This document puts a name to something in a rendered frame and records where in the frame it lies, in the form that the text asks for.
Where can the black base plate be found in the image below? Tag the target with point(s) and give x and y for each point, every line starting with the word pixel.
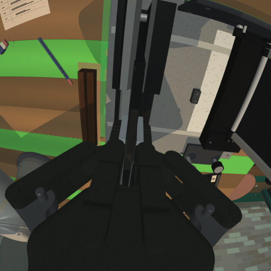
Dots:
pixel 203 152

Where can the brown wooden rack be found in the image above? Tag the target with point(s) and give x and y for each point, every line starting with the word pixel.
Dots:
pixel 90 105

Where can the grey round can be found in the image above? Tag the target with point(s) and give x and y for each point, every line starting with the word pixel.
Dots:
pixel 31 162

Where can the teal cylinder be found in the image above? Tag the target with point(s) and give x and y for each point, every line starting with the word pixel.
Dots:
pixel 266 195

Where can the white blue eraser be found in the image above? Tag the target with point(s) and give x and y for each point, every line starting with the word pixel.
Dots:
pixel 3 47

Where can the grey metal rail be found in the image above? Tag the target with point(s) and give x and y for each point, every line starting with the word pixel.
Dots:
pixel 252 151

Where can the white rod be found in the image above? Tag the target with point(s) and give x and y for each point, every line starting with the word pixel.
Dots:
pixel 247 93

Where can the small black block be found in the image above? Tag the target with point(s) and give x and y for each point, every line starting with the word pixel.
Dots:
pixel 195 95

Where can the grey metal case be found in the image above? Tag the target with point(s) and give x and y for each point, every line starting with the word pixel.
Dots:
pixel 8 207

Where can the grey spring back plate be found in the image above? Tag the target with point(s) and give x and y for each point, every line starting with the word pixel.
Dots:
pixel 132 42

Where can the grey speckled mat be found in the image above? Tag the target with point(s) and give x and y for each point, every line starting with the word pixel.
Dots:
pixel 186 69

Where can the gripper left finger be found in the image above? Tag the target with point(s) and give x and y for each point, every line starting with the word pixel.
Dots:
pixel 63 165

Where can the silver round knob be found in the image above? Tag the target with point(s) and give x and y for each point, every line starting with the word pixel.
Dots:
pixel 144 17

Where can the black camera standard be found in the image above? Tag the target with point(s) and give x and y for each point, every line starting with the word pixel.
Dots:
pixel 163 42

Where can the black curved bar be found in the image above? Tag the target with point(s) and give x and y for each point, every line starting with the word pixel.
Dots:
pixel 211 10

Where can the black knob with white face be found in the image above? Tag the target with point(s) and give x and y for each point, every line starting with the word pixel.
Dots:
pixel 218 167

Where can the dark film holder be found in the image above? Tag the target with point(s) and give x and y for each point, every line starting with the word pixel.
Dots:
pixel 131 131

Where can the blue pencil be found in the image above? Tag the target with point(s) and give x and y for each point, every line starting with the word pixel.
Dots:
pixel 53 57

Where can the brown oval paddle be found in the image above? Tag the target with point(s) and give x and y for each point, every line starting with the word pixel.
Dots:
pixel 243 187

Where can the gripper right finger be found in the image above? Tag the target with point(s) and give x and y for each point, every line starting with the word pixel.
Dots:
pixel 190 180

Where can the cream printed paper sheet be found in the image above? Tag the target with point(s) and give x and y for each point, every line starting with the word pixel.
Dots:
pixel 23 12

